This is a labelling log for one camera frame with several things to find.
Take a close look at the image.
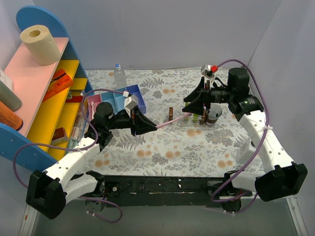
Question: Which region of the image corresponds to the pink toothbrush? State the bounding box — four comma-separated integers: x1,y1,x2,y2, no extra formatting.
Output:
156,113,192,129
90,101,95,120

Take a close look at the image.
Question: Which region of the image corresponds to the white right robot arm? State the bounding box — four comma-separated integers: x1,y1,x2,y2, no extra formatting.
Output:
182,65,308,202

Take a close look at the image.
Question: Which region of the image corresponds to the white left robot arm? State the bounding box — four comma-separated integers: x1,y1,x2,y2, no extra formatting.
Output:
26,102,157,219

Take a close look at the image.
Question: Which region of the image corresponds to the clear textured tray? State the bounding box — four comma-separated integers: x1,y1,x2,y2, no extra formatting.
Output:
162,112,219,131

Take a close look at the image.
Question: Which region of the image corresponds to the pink drawer box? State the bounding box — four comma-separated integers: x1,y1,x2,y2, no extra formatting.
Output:
88,94,101,120

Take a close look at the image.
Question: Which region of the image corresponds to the teal drawer box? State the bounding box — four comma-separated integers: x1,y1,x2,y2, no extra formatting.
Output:
100,92,116,107

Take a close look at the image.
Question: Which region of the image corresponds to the purple drawer box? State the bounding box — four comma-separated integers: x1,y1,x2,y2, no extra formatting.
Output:
125,84,146,116

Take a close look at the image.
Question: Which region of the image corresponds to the clear plastic water bottle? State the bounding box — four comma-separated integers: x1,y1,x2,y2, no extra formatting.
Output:
114,64,127,89

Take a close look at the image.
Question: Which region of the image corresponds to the small red box low shelf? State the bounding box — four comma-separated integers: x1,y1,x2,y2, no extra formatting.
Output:
51,127,68,146

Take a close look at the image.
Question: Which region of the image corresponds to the blue pink yellow shelf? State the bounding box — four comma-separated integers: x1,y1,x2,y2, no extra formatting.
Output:
0,5,92,160

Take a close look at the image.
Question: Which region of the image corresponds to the orange box on shelf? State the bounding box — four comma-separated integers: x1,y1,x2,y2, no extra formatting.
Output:
42,69,74,101

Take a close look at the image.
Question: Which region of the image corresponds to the orange tube on shelf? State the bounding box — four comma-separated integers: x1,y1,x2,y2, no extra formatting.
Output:
0,102,23,131

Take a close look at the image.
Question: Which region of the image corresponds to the grey green bottle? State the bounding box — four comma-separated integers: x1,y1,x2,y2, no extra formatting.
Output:
0,81,22,111

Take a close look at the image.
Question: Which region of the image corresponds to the beige paper towel roll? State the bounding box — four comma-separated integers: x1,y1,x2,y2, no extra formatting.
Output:
20,25,61,66

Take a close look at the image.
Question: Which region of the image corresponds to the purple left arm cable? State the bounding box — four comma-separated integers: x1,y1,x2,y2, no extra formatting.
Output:
12,88,128,224

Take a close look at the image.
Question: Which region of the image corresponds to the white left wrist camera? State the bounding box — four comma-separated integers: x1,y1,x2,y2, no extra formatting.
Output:
123,91,138,116

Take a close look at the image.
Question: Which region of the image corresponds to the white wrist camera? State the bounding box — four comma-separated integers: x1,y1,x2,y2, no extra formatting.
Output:
123,91,138,116
201,64,218,86

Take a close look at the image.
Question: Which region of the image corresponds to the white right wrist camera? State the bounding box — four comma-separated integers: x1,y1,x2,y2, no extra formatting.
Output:
201,64,218,86

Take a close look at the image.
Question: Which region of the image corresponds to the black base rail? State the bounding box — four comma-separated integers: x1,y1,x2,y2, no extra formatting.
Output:
76,173,254,208

